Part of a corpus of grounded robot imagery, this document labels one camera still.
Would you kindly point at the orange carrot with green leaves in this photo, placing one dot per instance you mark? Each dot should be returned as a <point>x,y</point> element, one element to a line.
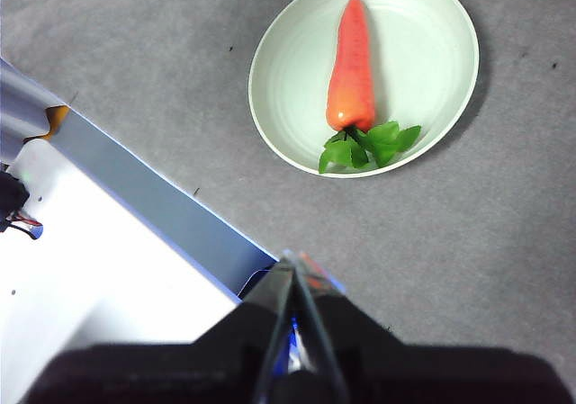
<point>353,62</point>

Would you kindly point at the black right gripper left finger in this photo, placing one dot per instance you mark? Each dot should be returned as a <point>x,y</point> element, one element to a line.
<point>180,372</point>

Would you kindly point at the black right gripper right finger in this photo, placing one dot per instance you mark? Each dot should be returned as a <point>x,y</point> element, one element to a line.
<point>405,372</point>

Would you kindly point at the white base platform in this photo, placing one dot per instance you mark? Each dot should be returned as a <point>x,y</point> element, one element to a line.
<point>90,264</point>

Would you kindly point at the green plate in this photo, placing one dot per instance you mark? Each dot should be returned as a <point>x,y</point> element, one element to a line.
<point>427,39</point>

